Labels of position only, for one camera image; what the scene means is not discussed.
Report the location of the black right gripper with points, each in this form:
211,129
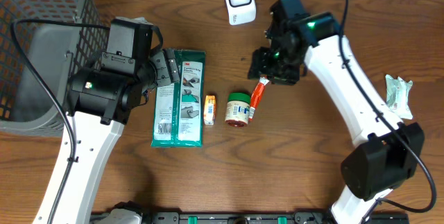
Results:
263,63

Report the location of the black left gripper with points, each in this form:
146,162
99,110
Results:
166,60

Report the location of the orange stick sachet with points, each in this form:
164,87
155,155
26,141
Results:
257,96

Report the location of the green 3M cloth package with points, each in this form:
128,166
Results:
178,117

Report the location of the small orange white box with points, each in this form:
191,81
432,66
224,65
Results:
209,113

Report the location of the white teal wipes packet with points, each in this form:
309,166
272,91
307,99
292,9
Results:
397,96

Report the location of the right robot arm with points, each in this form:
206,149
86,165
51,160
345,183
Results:
386,149

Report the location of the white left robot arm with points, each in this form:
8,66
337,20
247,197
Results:
99,100

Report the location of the white barcode scanner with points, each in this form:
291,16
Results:
241,11

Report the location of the green lid jar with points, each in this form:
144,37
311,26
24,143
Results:
238,108

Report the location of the grey plastic mesh basket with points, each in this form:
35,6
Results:
58,37

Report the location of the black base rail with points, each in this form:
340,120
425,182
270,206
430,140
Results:
125,216

